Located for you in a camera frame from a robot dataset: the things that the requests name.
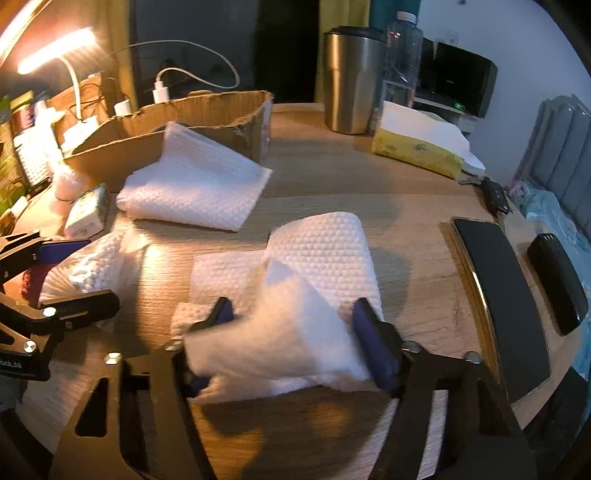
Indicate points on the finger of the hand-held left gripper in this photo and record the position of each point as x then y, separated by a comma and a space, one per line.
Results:
62, 249
78, 307

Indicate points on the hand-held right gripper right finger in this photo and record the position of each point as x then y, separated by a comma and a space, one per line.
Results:
369, 341

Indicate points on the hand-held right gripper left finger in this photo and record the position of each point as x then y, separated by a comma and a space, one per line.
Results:
224, 316

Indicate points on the white waffle-textured towel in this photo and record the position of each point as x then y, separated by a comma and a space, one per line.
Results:
198, 184
97, 267

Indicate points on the pink soft cloth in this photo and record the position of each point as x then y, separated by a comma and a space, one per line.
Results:
34, 286

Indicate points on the bubble wrap bundle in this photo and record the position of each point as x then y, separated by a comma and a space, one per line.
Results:
64, 184

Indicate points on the cardboard box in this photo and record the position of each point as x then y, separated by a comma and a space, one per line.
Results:
217, 110

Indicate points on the flat white tissue sheet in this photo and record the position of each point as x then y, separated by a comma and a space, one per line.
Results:
226, 277

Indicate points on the white keyboard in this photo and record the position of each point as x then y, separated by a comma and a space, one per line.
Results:
32, 157

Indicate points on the black smartphone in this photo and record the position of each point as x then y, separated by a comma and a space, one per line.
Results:
503, 300

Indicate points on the large white charger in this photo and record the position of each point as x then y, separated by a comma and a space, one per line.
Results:
123, 107

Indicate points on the brown paper bag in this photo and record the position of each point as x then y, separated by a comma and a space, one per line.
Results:
87, 92

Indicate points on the small white charger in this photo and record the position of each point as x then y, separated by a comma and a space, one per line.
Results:
161, 92

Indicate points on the black car key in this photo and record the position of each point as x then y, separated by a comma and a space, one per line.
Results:
496, 198

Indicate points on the yellow tissue pack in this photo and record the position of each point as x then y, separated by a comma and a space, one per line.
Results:
415, 147

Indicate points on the white desk lamp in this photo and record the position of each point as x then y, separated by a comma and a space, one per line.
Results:
55, 48

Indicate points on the light blue printed blanket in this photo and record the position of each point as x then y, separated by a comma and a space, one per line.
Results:
554, 207

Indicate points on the white television stand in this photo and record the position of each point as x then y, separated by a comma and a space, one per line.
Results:
455, 115

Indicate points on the stainless steel tumbler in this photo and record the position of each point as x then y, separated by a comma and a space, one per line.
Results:
353, 83

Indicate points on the grey padded headboard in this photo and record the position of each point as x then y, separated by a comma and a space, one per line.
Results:
561, 152

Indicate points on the black television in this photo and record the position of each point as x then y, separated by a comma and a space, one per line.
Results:
461, 76

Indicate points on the clear plastic water bottle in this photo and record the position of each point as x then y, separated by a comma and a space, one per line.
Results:
402, 55

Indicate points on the olive green curtain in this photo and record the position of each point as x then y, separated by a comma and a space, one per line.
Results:
344, 11

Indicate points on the teal curtain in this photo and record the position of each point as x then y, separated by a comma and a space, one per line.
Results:
392, 7

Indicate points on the white wall socket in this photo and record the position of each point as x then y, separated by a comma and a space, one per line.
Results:
452, 37

